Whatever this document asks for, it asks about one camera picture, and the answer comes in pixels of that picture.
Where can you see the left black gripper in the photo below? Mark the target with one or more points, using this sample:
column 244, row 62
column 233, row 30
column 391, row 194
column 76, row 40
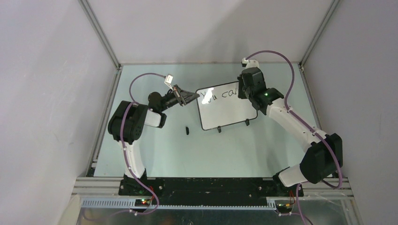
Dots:
column 183, row 97

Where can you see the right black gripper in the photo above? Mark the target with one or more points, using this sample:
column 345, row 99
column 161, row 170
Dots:
column 241, row 95

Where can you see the black framed whiteboard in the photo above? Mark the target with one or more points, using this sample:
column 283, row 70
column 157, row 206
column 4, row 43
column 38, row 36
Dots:
column 219, row 105

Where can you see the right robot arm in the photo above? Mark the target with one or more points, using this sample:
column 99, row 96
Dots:
column 323, row 152

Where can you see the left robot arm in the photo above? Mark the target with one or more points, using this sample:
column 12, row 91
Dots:
column 128, row 121

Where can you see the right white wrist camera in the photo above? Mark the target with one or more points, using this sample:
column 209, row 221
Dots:
column 246, row 63

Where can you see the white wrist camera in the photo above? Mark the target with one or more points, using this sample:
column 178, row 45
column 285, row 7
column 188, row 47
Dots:
column 168, row 81
column 246, row 63

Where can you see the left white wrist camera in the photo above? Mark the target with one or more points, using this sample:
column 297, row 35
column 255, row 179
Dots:
column 168, row 81

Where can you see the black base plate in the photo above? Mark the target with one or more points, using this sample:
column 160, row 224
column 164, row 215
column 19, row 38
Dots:
column 216, row 192

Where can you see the aluminium frame rail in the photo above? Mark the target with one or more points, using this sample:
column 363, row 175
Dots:
column 103, row 191

